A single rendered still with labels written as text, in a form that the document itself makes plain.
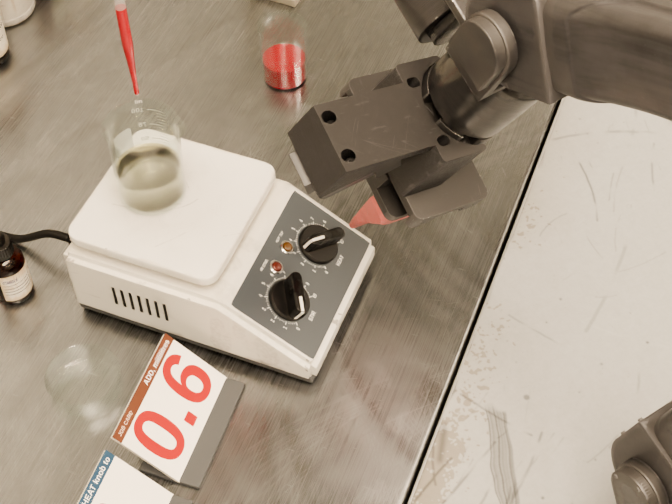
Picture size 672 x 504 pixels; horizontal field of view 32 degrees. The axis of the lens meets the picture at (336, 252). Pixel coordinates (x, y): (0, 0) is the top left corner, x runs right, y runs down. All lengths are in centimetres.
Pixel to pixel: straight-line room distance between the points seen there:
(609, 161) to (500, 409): 27
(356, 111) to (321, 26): 47
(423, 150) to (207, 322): 24
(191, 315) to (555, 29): 39
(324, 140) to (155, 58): 48
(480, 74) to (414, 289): 34
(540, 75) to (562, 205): 40
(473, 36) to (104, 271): 37
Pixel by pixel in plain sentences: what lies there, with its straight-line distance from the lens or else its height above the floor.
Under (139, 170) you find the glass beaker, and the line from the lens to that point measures 84.
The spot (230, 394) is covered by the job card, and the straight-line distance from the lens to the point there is 88.
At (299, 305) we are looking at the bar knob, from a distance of 85.
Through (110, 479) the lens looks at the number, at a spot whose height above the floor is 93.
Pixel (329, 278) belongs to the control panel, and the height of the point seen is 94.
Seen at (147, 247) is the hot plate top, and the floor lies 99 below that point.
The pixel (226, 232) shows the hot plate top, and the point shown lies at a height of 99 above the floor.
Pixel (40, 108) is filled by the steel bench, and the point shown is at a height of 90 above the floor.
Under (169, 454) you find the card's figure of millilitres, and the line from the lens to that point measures 85.
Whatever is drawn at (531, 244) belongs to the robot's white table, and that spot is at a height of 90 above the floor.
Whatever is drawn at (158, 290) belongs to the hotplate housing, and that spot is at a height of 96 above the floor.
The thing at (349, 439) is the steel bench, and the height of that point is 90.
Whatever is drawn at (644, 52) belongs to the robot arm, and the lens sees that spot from 57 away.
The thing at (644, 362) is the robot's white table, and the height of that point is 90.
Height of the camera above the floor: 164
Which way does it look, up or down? 51 degrees down
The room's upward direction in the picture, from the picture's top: 1 degrees counter-clockwise
